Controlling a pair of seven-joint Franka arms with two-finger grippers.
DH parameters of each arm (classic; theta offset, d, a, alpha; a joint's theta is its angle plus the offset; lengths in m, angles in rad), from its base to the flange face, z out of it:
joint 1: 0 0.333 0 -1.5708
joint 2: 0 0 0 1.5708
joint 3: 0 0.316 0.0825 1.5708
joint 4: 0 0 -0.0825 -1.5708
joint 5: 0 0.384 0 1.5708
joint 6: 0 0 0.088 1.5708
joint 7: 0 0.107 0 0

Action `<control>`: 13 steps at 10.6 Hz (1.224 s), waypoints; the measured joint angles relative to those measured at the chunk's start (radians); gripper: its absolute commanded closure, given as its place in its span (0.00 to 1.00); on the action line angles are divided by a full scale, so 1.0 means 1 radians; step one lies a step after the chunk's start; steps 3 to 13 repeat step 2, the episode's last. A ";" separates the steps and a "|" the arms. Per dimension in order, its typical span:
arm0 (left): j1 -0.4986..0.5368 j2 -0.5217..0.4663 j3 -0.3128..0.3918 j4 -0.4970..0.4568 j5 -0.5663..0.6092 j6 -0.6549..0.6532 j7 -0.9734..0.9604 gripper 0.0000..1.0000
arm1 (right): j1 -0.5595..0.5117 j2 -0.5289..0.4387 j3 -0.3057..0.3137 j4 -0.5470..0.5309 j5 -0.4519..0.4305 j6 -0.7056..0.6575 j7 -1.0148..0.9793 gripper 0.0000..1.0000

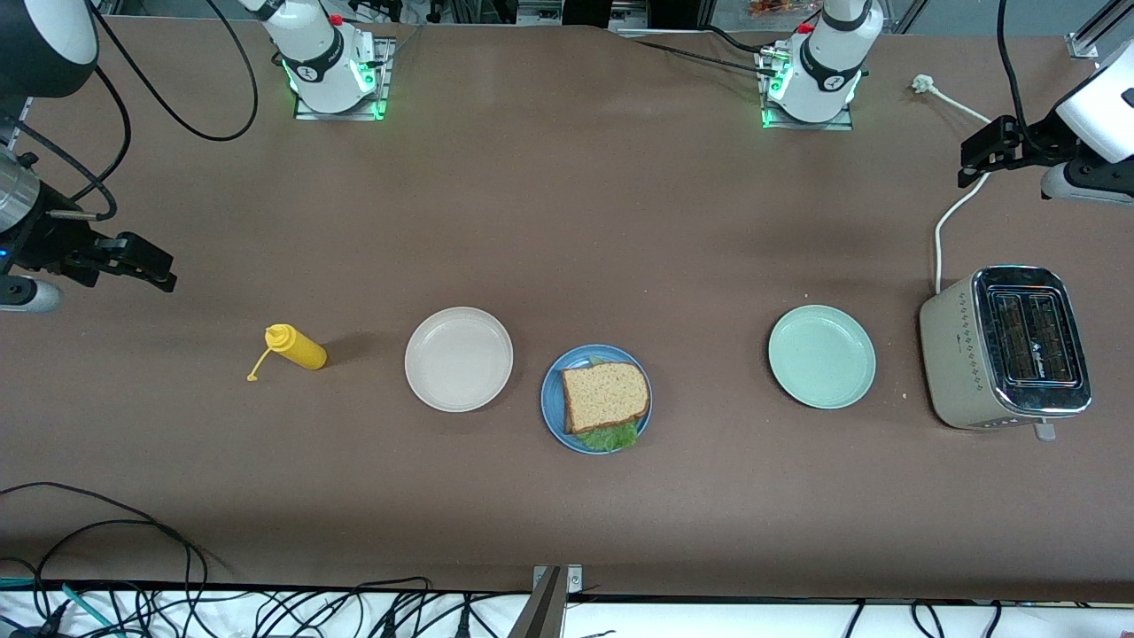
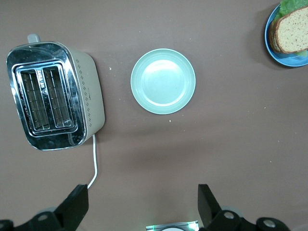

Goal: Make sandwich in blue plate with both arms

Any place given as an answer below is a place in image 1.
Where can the green plate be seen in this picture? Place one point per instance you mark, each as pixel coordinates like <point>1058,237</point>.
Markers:
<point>822,356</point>

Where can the beige chrome toaster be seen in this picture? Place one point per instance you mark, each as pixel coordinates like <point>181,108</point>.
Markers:
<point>952,363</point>

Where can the blue plate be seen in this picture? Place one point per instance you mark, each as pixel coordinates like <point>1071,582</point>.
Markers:
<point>551,403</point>

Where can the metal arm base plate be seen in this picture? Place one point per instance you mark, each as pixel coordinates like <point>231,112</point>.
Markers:
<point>842,125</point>
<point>301,112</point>

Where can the yellow mustard squeeze bottle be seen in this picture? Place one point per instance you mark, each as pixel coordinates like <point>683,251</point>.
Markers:
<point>297,347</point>

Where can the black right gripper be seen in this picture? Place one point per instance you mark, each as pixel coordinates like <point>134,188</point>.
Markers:
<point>37,244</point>

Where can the brown bread slice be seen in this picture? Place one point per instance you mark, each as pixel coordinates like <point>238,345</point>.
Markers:
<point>604,397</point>

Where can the white power strip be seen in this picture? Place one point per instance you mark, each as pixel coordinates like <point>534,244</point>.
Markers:
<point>540,11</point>

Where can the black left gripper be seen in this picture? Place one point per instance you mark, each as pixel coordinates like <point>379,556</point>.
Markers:
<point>1043,142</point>

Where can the orange snack packet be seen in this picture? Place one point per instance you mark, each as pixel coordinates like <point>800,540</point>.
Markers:
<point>780,7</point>

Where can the aluminium frame profile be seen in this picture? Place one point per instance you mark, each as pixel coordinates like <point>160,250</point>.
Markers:
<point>545,611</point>
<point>1085,44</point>

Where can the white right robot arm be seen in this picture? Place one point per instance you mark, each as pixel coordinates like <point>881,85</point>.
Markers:
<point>319,49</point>

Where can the green lettuce leaf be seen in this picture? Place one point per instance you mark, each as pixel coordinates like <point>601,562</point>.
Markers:
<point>611,436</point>

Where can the beige plate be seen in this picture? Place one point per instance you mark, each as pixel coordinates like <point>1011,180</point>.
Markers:
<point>459,359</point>

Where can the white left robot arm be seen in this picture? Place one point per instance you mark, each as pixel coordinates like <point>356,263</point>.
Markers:
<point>828,62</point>

